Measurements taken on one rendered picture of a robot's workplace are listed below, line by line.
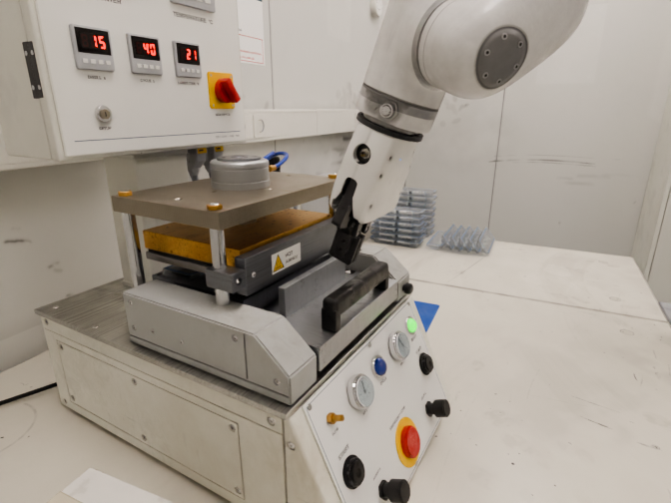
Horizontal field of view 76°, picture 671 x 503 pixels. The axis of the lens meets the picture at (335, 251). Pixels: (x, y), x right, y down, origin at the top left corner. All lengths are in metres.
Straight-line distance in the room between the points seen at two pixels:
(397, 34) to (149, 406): 0.52
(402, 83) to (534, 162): 2.57
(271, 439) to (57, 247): 0.69
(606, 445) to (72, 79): 0.86
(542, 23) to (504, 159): 2.59
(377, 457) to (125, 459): 0.35
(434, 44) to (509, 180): 2.63
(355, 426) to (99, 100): 0.50
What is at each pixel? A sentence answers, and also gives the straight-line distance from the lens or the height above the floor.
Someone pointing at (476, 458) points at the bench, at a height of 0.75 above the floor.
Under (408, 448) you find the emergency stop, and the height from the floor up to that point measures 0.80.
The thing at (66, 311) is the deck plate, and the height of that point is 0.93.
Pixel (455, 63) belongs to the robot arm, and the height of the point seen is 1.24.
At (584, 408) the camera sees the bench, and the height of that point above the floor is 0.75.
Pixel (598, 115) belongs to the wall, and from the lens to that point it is 2.97.
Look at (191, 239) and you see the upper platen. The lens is 0.56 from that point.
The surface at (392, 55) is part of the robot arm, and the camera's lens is 0.44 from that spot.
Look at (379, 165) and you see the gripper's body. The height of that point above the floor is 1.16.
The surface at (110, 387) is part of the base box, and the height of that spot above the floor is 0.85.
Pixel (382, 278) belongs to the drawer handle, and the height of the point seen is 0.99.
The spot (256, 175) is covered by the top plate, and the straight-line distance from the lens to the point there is 0.58.
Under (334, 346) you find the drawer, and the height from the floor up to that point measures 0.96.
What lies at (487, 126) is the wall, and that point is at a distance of 2.98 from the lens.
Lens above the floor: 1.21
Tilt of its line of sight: 18 degrees down
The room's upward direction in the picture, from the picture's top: straight up
